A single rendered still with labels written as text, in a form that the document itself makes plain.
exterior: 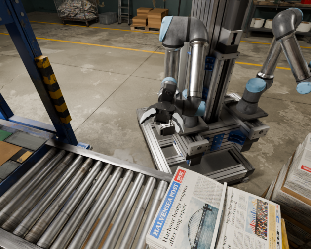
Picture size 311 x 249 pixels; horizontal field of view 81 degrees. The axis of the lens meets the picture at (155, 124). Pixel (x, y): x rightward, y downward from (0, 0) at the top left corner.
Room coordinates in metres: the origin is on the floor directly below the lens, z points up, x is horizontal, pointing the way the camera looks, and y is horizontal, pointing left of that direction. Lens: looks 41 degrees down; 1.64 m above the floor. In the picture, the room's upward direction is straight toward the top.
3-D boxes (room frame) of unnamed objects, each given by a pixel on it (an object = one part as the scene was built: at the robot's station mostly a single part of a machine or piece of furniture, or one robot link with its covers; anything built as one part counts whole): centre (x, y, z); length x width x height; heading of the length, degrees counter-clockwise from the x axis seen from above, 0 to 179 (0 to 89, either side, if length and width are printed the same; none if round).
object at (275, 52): (1.24, -0.80, 1.19); 0.15 x 0.12 x 0.55; 133
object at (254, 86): (1.15, -0.71, 0.98); 0.13 x 0.12 x 0.14; 133
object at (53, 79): (0.99, 0.63, 1.05); 0.05 x 0.05 x 0.45; 71
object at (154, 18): (7.12, 0.16, 0.28); 1.20 x 0.83 x 0.57; 71
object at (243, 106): (1.15, -0.70, 0.87); 0.15 x 0.15 x 0.10
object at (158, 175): (0.60, 0.06, 0.74); 1.34 x 0.05 x 0.12; 71
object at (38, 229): (0.47, 0.46, 0.78); 0.47 x 0.05 x 0.05; 161
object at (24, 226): (0.49, 0.52, 0.78); 0.47 x 0.05 x 0.05; 161
